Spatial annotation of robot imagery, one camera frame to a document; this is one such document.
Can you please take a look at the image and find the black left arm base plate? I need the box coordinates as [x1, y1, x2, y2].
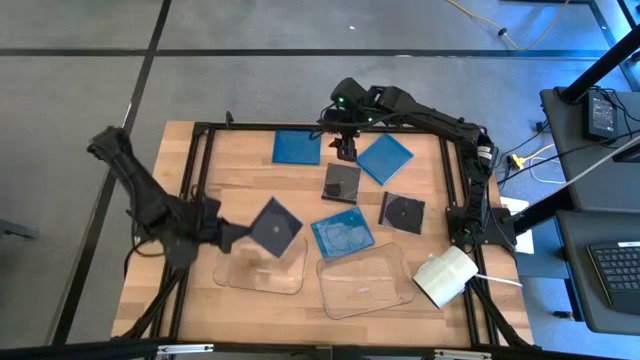
[127, 199, 206, 240]

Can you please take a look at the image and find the white cylindrical camera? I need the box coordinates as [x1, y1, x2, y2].
[412, 244, 480, 310]

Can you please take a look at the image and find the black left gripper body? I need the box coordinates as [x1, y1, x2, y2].
[197, 198, 225, 246]

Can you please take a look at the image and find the black rig beam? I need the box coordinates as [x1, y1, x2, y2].
[0, 337, 640, 360]

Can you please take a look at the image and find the black power adapter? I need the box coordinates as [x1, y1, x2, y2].
[582, 88, 619, 144]

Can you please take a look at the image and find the black keyboard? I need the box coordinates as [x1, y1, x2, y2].
[587, 241, 640, 316]

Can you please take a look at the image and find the white paper sheet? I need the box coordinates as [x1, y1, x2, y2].
[499, 195, 535, 255]

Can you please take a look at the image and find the black desk device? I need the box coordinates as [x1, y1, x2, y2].
[612, 143, 640, 164]

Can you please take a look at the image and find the grey furniture foot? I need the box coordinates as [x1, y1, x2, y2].
[0, 218, 40, 241]

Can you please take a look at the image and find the yellow floor cable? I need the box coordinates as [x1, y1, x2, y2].
[446, 0, 571, 51]

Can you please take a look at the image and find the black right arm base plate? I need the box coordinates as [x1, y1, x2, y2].
[446, 205, 519, 249]

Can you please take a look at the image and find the grey desk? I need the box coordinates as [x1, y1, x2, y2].
[539, 86, 640, 214]

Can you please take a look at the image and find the silver metal bracket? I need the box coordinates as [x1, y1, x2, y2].
[432, 348, 494, 360]
[156, 343, 215, 356]

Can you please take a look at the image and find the clear plastic bin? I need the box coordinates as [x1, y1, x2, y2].
[315, 241, 417, 321]
[212, 233, 309, 296]

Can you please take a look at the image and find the white floor cable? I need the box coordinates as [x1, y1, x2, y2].
[528, 155, 567, 186]

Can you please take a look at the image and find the white desk cable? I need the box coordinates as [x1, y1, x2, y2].
[547, 133, 640, 197]

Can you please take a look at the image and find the black support pole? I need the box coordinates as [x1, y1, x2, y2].
[563, 24, 640, 105]
[512, 185, 575, 235]

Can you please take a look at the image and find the white camera cable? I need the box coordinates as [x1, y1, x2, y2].
[473, 272, 524, 289]

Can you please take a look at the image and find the blue jewel case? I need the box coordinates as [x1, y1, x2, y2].
[271, 129, 322, 166]
[310, 206, 376, 263]
[355, 132, 415, 187]

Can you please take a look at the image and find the grey keyboard shelf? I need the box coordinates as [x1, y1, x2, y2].
[555, 208, 640, 336]

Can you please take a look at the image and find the black cable bundle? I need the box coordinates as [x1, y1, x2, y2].
[464, 277, 532, 349]
[119, 237, 196, 341]

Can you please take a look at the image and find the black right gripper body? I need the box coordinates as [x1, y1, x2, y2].
[322, 76, 374, 140]

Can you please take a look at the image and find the black aluminium table frame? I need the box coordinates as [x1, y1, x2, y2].
[112, 110, 534, 351]

